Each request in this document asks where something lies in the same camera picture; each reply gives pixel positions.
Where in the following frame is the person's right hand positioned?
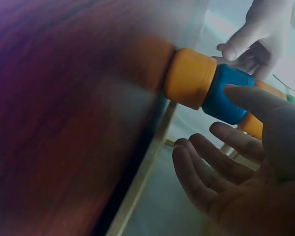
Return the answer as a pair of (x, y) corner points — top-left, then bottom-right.
(172, 85), (295, 236)

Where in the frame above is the person's left hand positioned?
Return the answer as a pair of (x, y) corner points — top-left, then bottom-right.
(216, 0), (295, 80)

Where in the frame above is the small orange stacking cup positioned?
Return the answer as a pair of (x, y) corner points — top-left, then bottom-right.
(238, 80), (289, 138)

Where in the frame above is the blue stacking cup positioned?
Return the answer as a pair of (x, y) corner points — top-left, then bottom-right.
(201, 63), (257, 125)

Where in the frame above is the large orange stacking cup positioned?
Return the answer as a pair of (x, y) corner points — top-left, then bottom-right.
(165, 48), (217, 111)

